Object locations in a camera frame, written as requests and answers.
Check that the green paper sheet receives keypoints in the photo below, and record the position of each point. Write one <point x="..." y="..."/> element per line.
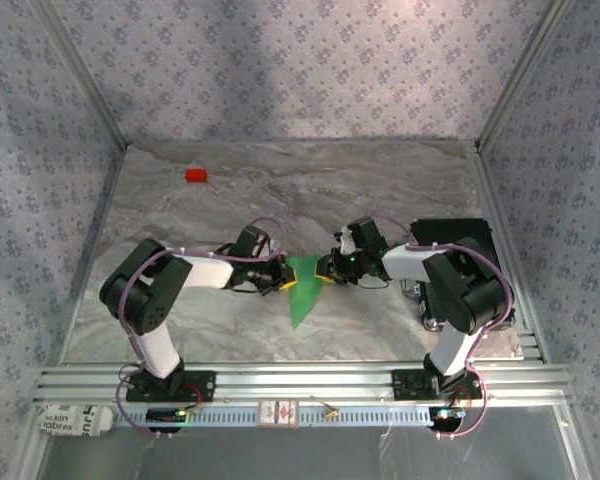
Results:
<point x="302" y="295"/>

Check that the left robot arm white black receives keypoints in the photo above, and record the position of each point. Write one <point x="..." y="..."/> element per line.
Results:
<point x="207" y="272"/>

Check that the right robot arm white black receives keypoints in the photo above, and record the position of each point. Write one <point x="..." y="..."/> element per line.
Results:
<point x="405" y="262"/>

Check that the small red block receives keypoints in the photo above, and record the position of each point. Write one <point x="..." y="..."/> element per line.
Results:
<point x="196" y="176"/>

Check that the small card with red print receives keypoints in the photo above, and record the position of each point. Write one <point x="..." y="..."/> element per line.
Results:
<point x="278" y="414"/>

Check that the small brass clip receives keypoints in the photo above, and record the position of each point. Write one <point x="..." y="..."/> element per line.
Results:
<point x="332" y="413"/>

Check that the white roll with black print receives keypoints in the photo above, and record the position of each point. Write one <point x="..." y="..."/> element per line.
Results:
<point x="70" y="422"/>

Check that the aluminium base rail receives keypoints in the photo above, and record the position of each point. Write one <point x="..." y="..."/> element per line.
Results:
<point x="305" y="380"/>

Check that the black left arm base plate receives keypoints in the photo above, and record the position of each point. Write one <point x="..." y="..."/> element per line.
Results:
<point x="205" y="387"/>

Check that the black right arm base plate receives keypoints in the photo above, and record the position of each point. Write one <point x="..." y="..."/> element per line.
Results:
<point x="405" y="385"/>

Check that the aluminium side rail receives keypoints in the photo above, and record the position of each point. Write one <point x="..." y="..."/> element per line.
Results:
<point x="105" y="210"/>
<point x="492" y="200"/>

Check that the aluminium frame post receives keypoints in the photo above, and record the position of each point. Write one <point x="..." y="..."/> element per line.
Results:
<point x="520" y="75"/>

